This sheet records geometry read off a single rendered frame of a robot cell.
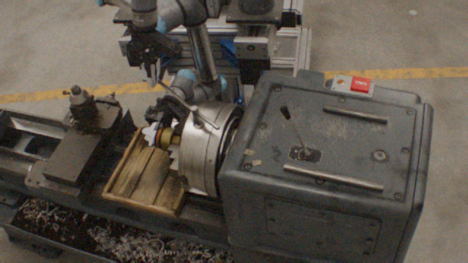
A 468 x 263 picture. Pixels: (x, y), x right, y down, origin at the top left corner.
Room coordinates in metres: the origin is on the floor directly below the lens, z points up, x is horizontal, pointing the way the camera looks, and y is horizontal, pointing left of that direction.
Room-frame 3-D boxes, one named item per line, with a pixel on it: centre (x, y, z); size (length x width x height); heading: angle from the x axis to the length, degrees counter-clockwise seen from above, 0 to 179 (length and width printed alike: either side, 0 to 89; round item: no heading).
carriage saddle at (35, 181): (1.40, 0.63, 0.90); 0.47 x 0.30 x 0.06; 155
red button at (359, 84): (1.14, -0.43, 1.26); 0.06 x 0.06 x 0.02; 65
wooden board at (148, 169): (1.24, 0.30, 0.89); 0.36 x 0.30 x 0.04; 155
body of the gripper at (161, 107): (1.32, 0.23, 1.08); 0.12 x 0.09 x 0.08; 154
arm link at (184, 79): (1.46, 0.15, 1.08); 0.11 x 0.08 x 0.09; 154
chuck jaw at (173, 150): (1.08, 0.18, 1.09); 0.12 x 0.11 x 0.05; 155
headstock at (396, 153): (0.98, -0.30, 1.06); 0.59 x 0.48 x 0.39; 65
